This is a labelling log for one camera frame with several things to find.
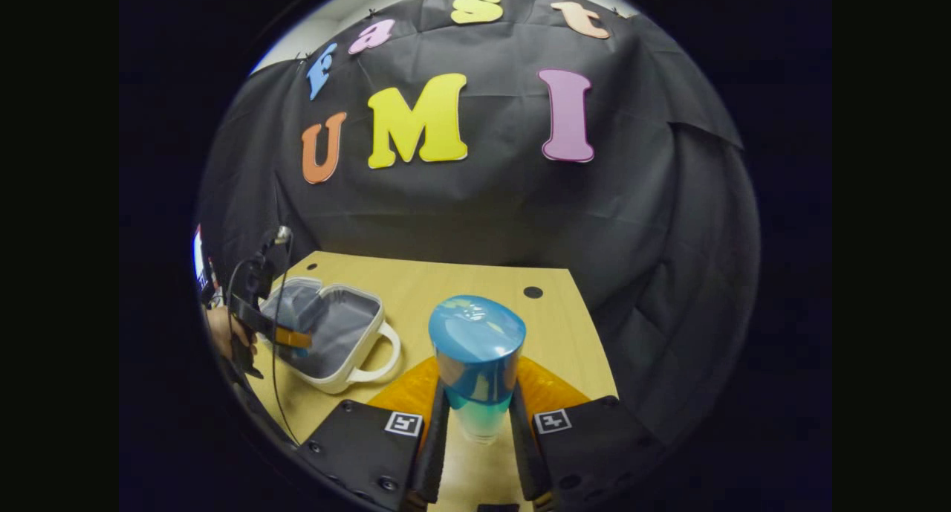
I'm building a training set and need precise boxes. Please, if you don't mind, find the white suitcase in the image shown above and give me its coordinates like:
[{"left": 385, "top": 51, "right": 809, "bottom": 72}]
[{"left": 259, "top": 276, "right": 402, "bottom": 395}]

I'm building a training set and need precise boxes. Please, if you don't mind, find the blue capped toner bottle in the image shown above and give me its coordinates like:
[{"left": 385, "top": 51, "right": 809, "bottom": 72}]
[{"left": 428, "top": 295, "right": 527, "bottom": 444}]

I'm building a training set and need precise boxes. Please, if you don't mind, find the black backdrop cloth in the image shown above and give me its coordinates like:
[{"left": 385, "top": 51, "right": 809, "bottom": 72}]
[{"left": 195, "top": 0, "right": 762, "bottom": 453}]

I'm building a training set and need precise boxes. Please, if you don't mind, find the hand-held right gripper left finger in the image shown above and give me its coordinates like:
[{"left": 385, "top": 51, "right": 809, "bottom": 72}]
[{"left": 296, "top": 356, "right": 451, "bottom": 512}]

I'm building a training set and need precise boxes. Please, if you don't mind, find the lit screen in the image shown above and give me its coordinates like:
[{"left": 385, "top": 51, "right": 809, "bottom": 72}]
[{"left": 193, "top": 224, "right": 210, "bottom": 290}]

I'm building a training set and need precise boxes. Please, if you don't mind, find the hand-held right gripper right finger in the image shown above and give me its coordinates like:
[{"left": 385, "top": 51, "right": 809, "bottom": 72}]
[{"left": 510, "top": 356, "right": 663, "bottom": 510}]

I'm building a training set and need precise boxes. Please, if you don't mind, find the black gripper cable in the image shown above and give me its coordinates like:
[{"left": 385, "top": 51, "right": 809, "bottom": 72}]
[{"left": 225, "top": 230, "right": 302, "bottom": 447}]

